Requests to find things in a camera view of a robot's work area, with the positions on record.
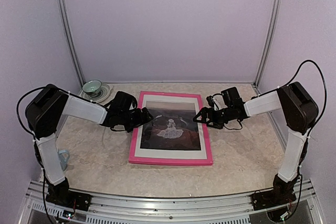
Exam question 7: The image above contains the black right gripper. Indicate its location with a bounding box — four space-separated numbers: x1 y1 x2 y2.
193 106 233 130

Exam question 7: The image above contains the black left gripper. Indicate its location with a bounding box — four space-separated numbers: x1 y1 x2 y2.
119 107 154 133

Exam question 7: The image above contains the dark photo with white figure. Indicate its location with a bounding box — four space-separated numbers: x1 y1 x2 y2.
140 101 201 151

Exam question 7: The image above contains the pink wooden picture frame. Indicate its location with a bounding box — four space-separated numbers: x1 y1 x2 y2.
128 90 213 167

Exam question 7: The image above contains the white mat board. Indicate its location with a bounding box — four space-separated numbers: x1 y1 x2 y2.
134 94 208 159

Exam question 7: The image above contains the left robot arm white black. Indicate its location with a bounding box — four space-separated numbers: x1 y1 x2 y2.
25 84 153 186

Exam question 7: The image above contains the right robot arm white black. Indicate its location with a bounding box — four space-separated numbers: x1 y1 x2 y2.
193 82 319 183

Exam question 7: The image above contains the green ceramic bowl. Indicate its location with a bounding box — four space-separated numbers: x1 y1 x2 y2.
82 80 102 97

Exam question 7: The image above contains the white and blue mug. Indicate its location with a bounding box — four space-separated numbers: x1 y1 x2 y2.
58 150 70 171

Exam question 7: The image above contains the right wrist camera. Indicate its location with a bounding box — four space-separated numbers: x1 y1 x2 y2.
206 95 219 110

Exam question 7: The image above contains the aluminium front rail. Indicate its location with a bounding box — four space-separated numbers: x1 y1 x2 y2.
17 180 326 223

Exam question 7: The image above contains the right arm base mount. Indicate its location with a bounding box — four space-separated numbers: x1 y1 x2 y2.
251 175 299 211

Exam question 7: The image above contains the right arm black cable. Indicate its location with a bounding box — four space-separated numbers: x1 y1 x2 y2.
211 59 328 217

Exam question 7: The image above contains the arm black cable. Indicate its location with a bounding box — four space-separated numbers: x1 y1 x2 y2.
211 59 328 217
15 86 127 224

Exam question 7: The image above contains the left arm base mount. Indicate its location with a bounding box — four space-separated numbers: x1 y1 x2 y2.
46 178 92 211

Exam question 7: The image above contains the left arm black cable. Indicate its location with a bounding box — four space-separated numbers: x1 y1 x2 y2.
15 86 127 224

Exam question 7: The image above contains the right aluminium corner post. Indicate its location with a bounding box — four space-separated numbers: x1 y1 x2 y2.
254 0 281 88

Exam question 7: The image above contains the aluminium corner post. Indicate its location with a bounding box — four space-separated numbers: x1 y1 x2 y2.
57 0 85 87
254 0 281 88

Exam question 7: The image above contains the left aluminium corner post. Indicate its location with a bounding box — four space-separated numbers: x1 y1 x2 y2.
57 0 85 87

